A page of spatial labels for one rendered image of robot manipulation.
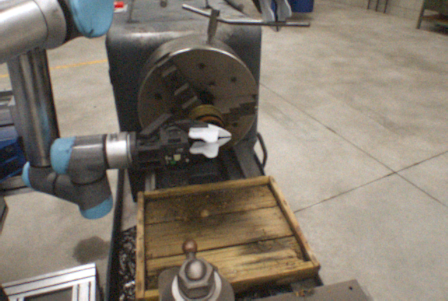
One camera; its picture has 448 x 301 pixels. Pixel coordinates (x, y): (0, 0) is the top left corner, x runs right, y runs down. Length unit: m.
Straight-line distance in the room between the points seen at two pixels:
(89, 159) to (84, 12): 0.28
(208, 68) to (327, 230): 1.46
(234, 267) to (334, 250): 1.31
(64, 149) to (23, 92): 0.14
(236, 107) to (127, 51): 0.35
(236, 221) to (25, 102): 0.52
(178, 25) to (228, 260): 0.63
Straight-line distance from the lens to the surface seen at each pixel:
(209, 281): 0.36
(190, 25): 0.99
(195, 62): 0.82
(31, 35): 0.56
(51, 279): 1.68
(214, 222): 0.81
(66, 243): 2.12
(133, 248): 1.21
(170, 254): 0.75
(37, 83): 0.75
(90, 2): 0.60
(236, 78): 0.86
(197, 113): 0.76
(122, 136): 0.69
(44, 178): 0.83
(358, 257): 2.01
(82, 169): 0.71
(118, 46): 0.97
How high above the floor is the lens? 1.46
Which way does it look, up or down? 31 degrees down
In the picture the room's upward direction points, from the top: straight up
